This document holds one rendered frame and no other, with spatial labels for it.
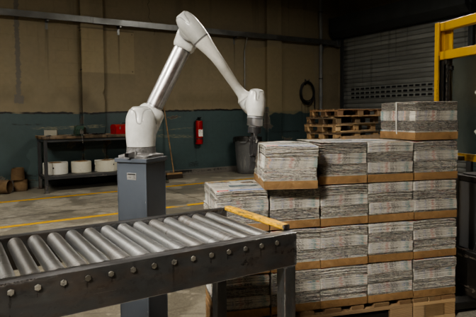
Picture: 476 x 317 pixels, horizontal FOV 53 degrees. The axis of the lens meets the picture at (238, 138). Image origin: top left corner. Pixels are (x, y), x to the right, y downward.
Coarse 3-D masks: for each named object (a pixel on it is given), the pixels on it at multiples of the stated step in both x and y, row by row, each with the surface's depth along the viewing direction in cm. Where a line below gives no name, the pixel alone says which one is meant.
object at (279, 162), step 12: (264, 144) 249; (276, 144) 249; (288, 144) 250; (300, 144) 252; (312, 144) 252; (264, 156) 245; (276, 156) 243; (288, 156) 244; (300, 156) 245; (312, 156) 246; (264, 168) 244; (276, 168) 244; (288, 168) 245; (300, 168) 246; (312, 168) 247; (264, 180) 244; (276, 180) 245; (288, 180) 246
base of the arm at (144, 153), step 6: (126, 150) 254; (132, 150) 249; (138, 150) 248; (144, 150) 249; (150, 150) 251; (120, 156) 250; (126, 156) 246; (132, 156) 246; (138, 156) 247; (144, 156) 244; (150, 156) 249; (156, 156) 254
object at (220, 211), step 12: (156, 216) 199; (168, 216) 199; (60, 228) 180; (72, 228) 180; (84, 228) 180; (96, 228) 182; (0, 240) 165; (24, 240) 169; (12, 264) 167; (36, 264) 171
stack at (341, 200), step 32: (224, 192) 244; (256, 192) 249; (288, 192) 253; (320, 192) 259; (352, 192) 263; (384, 192) 267; (352, 224) 265; (384, 224) 268; (320, 256) 260; (352, 256) 264; (256, 288) 252; (320, 288) 261; (352, 288) 266; (384, 288) 270
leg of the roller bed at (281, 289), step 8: (280, 272) 170; (288, 272) 169; (280, 280) 170; (288, 280) 169; (280, 288) 170; (288, 288) 169; (280, 296) 171; (288, 296) 169; (280, 304) 171; (288, 304) 169; (280, 312) 171; (288, 312) 170
